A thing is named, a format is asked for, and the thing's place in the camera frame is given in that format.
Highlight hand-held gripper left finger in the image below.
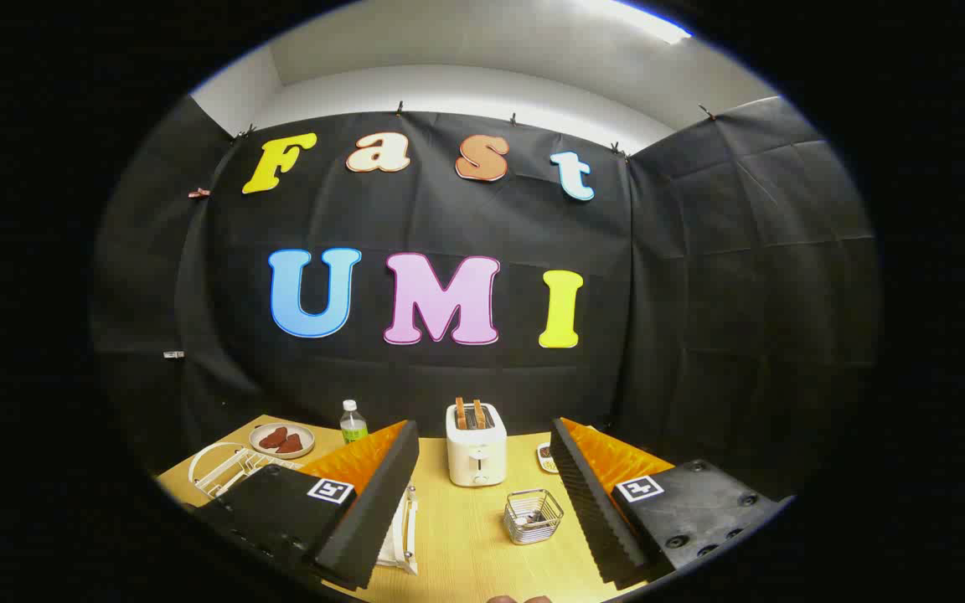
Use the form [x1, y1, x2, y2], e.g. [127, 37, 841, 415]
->
[198, 419, 421, 592]

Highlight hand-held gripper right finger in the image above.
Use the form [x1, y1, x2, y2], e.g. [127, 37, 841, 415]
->
[550, 417, 793, 590]

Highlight white wire dish rack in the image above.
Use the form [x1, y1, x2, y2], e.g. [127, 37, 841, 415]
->
[188, 442, 421, 577]

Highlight metal wire basket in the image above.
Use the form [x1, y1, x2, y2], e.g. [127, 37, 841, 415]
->
[503, 488, 565, 546]

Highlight green label drink bottle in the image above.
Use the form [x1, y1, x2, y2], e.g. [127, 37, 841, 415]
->
[340, 399, 369, 445]

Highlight small beige saucer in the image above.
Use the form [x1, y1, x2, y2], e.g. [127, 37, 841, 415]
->
[249, 422, 316, 459]

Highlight white toaster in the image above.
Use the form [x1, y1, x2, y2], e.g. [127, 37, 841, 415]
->
[446, 402, 508, 488]

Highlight black backdrop cloth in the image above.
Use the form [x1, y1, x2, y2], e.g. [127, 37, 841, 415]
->
[89, 94, 881, 503]

